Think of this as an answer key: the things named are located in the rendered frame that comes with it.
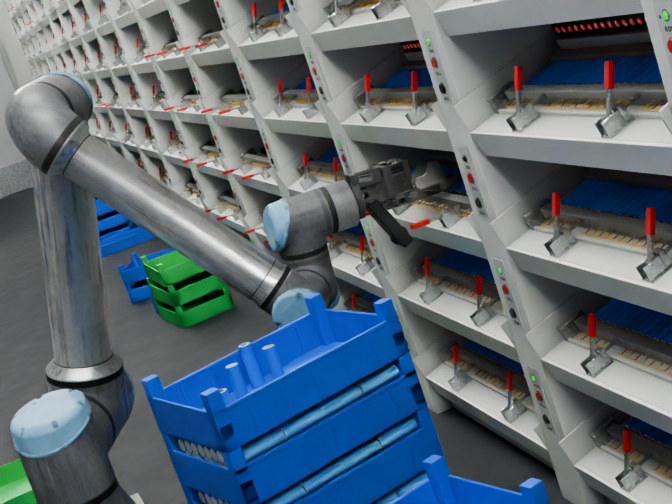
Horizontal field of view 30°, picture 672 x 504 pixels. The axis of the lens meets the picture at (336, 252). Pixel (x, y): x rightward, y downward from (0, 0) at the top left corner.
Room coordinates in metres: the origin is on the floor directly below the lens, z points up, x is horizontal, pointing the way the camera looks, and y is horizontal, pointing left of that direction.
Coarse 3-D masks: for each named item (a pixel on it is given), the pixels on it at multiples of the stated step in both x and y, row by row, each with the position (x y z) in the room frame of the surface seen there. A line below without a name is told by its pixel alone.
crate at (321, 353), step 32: (320, 320) 1.78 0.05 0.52; (352, 320) 1.73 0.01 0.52; (384, 320) 1.62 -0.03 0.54; (256, 352) 1.74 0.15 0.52; (288, 352) 1.76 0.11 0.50; (320, 352) 1.75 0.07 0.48; (352, 352) 1.59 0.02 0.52; (384, 352) 1.61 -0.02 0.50; (160, 384) 1.64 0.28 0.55; (192, 384) 1.68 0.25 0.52; (224, 384) 1.70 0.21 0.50; (288, 384) 1.53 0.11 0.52; (320, 384) 1.56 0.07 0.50; (160, 416) 1.63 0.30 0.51; (192, 416) 1.54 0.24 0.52; (224, 416) 1.49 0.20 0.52; (256, 416) 1.51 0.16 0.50; (288, 416) 1.53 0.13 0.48; (224, 448) 1.48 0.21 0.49
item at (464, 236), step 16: (416, 160) 2.67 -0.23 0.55; (416, 208) 2.45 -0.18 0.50; (400, 224) 2.48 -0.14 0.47; (432, 224) 2.30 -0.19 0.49; (464, 224) 2.19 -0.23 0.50; (432, 240) 2.34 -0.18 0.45; (448, 240) 2.24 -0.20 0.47; (464, 240) 2.14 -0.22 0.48; (480, 240) 2.07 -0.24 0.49; (480, 256) 2.12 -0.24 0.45
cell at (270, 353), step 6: (264, 348) 1.64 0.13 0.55; (270, 348) 1.63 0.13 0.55; (264, 354) 1.64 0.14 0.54; (270, 354) 1.63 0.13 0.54; (276, 354) 1.64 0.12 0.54; (270, 360) 1.63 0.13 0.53; (276, 360) 1.63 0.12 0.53; (270, 366) 1.63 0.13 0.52; (276, 366) 1.63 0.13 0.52; (270, 372) 1.64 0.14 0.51; (276, 372) 1.63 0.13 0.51; (282, 372) 1.63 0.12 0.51; (276, 378) 1.63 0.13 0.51
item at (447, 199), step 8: (440, 192) 2.36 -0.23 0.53; (424, 200) 2.44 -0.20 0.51; (432, 200) 2.39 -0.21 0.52; (440, 200) 2.34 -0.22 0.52; (448, 200) 2.29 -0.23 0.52; (456, 200) 2.26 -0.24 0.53; (464, 200) 2.23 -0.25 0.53; (432, 208) 2.35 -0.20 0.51; (464, 208) 2.24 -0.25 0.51; (464, 216) 2.20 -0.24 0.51
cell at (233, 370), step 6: (228, 366) 1.61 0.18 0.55; (234, 366) 1.60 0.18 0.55; (228, 372) 1.60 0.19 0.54; (234, 372) 1.60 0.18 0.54; (240, 372) 1.61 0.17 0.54; (234, 378) 1.60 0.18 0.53; (240, 378) 1.60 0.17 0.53; (234, 384) 1.60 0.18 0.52; (240, 384) 1.60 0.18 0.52; (234, 390) 1.61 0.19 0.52; (240, 390) 1.60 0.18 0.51; (246, 390) 1.61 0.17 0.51; (240, 396) 1.60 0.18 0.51
